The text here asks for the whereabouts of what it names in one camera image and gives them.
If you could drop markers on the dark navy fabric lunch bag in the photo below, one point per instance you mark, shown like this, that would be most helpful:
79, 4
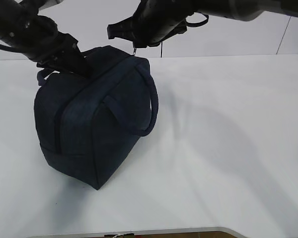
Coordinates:
87, 127

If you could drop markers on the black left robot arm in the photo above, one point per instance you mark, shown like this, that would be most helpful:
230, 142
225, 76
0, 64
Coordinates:
24, 31

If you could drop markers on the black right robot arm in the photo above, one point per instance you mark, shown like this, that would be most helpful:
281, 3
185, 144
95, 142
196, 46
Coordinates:
241, 10

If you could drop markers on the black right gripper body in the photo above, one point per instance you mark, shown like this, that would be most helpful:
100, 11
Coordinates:
153, 22

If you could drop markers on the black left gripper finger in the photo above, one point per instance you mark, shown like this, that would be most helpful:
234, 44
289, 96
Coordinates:
78, 69
72, 55

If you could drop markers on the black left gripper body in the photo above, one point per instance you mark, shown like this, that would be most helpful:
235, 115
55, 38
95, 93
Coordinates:
50, 42

